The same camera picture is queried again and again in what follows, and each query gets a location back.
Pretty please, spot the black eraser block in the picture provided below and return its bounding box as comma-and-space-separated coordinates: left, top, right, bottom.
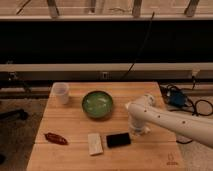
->
106, 133, 131, 148

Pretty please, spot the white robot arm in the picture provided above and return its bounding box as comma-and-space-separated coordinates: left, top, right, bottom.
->
125, 94, 213, 148

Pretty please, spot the green bowl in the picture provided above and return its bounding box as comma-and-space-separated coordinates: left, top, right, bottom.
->
82, 91, 113, 120

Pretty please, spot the translucent plastic cup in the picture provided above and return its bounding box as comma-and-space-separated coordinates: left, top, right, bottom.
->
52, 83, 69, 105

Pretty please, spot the white folded cloth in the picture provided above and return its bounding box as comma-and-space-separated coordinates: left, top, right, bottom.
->
88, 133, 103, 156

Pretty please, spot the blue power adapter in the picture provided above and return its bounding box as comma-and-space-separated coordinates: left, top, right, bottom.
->
169, 91, 186, 107

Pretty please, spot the red chili pepper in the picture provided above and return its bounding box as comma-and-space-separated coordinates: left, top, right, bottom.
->
45, 133, 68, 145

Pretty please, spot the black chair base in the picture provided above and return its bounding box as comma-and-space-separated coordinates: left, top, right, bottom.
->
0, 109, 29, 120

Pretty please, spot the thin black hanging cable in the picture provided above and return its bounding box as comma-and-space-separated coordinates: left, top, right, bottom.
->
119, 11, 156, 82

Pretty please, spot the black cable bundle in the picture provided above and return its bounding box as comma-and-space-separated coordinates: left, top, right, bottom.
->
159, 83, 213, 145

